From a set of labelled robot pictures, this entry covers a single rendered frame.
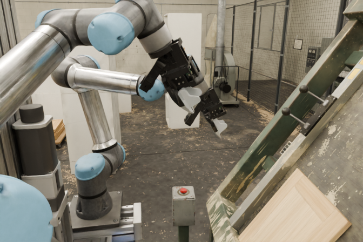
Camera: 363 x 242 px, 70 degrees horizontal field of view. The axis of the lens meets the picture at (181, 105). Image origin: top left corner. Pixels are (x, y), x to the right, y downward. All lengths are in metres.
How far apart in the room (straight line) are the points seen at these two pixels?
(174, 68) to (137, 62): 8.31
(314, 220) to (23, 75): 0.94
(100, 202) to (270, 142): 0.87
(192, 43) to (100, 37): 4.11
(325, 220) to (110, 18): 0.87
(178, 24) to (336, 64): 3.40
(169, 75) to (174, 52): 0.06
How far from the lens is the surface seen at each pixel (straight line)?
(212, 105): 1.01
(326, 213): 1.02
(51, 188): 0.88
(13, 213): 0.32
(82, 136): 3.33
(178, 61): 0.64
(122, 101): 5.89
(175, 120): 4.82
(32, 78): 0.51
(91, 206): 1.17
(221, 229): 1.38
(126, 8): 0.55
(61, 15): 0.60
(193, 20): 4.60
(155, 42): 0.61
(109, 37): 0.50
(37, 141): 0.81
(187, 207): 1.47
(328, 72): 1.46
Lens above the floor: 1.77
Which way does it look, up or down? 16 degrees down
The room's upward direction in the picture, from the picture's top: straight up
